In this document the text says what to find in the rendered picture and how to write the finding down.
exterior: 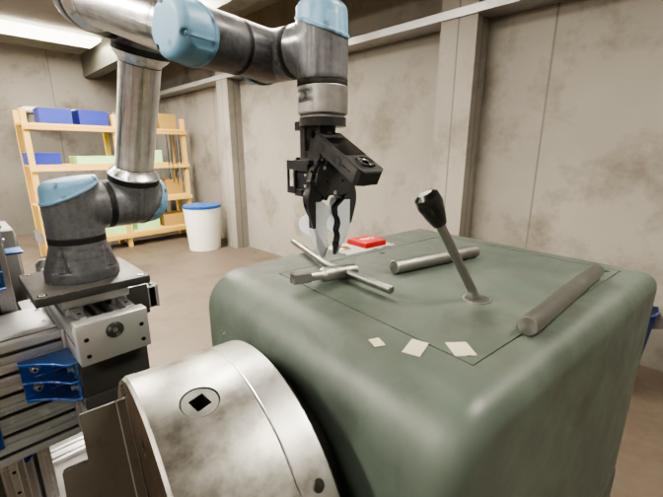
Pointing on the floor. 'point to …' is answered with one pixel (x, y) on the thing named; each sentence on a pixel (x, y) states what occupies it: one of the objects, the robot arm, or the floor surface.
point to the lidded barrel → (203, 226)
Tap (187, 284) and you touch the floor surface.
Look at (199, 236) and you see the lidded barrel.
